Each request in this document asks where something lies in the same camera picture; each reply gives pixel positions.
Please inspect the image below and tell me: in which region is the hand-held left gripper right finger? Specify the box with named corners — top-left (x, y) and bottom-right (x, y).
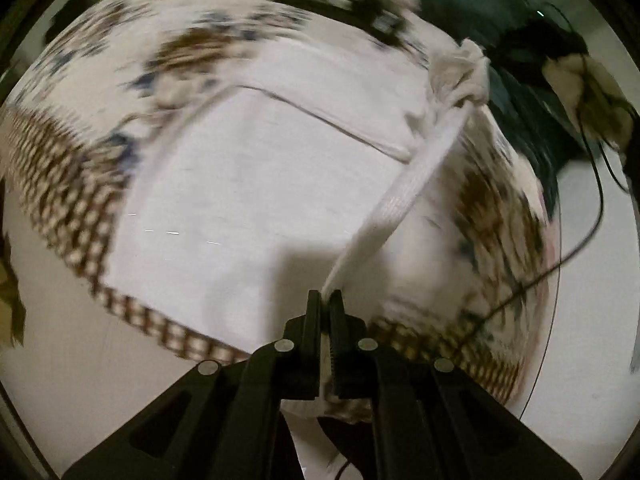
top-left (330, 290), bottom-right (583, 480)

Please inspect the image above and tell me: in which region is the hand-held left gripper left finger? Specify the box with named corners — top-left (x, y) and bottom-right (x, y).
top-left (62, 290), bottom-right (323, 480)

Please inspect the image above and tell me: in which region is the white small garment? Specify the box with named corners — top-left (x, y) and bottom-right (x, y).
top-left (105, 35), bottom-right (493, 423)

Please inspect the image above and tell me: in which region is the person's right hand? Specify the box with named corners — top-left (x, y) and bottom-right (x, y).
top-left (542, 54), bottom-right (640, 153)

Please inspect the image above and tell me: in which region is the dark teal cloth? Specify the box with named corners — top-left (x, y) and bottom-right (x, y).
top-left (417, 0), bottom-right (573, 221)

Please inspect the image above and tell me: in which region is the black and white cloth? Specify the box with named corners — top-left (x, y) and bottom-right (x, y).
top-left (272, 0), bottom-right (408, 46)

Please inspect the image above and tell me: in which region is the floral printed blanket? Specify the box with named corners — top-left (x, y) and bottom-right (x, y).
top-left (0, 0), bottom-right (553, 411)

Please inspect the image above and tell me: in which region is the brown object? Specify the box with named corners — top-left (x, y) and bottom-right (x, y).
top-left (0, 235), bottom-right (27, 348)

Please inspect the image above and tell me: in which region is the thin black cable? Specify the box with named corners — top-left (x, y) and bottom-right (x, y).
top-left (517, 200), bottom-right (565, 422)

